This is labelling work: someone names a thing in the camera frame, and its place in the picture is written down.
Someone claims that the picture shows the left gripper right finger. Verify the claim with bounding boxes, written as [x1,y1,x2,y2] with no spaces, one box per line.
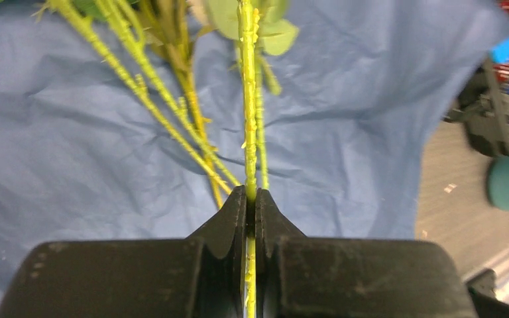
[254,189,477,317]

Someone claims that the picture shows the pale pink double rose stem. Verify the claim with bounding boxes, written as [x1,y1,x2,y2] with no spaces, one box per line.
[255,53,282,189]

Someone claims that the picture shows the dark blue wrapping paper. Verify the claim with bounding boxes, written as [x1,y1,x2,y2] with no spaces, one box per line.
[0,1,509,300]

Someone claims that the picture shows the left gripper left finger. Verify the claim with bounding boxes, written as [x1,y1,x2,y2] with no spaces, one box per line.
[0,186,247,317]

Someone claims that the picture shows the blue round chip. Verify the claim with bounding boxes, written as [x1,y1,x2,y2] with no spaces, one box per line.
[490,38,509,64]

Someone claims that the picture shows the pink rose stem with bud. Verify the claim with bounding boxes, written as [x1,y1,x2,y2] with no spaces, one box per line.
[91,0,242,189]

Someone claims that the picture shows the peach rose bud stem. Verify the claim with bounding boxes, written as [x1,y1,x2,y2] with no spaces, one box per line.
[34,1,238,193]

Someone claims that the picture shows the brown rose stem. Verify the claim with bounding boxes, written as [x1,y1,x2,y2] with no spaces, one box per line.
[138,0,208,142]

